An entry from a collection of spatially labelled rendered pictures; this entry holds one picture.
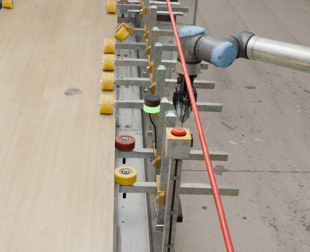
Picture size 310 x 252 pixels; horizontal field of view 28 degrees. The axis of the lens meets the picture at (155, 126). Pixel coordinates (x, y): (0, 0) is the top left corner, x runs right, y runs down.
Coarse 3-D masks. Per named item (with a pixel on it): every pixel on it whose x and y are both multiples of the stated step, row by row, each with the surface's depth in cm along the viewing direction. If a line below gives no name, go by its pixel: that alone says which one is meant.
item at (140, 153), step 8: (120, 152) 247; (128, 152) 247; (136, 152) 247; (144, 152) 247; (152, 152) 248; (192, 152) 249; (200, 152) 250; (216, 152) 250; (224, 152) 251; (216, 160) 251; (224, 160) 251
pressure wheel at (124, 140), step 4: (116, 136) 247; (120, 136) 247; (124, 136) 248; (128, 136) 248; (132, 136) 248; (116, 140) 244; (120, 140) 245; (124, 140) 245; (128, 140) 245; (132, 140) 245; (116, 144) 244; (120, 144) 243; (124, 144) 243; (128, 144) 243; (132, 144) 244; (116, 148) 245; (120, 148) 244; (124, 148) 243; (128, 148) 244; (132, 148) 245; (124, 160) 250
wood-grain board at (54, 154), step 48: (48, 0) 418; (96, 0) 426; (0, 48) 330; (48, 48) 334; (96, 48) 339; (0, 96) 275; (48, 96) 279; (96, 96) 282; (0, 144) 237; (48, 144) 239; (96, 144) 242; (0, 192) 207; (48, 192) 209; (96, 192) 211; (0, 240) 184; (48, 240) 186; (96, 240) 187
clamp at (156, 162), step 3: (153, 144) 251; (153, 147) 249; (153, 150) 248; (153, 153) 247; (153, 156) 246; (156, 156) 243; (159, 156) 243; (153, 159) 246; (156, 159) 241; (159, 159) 241; (153, 162) 243; (156, 162) 242; (159, 162) 242; (153, 165) 245; (156, 165) 242; (159, 165) 242; (156, 168) 243; (159, 168) 243
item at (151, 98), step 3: (147, 96) 235; (150, 96) 235; (153, 96) 235; (156, 96) 236; (147, 99) 232; (150, 99) 233; (153, 99) 233; (156, 99) 233; (150, 117) 238; (150, 120) 238; (153, 123) 239
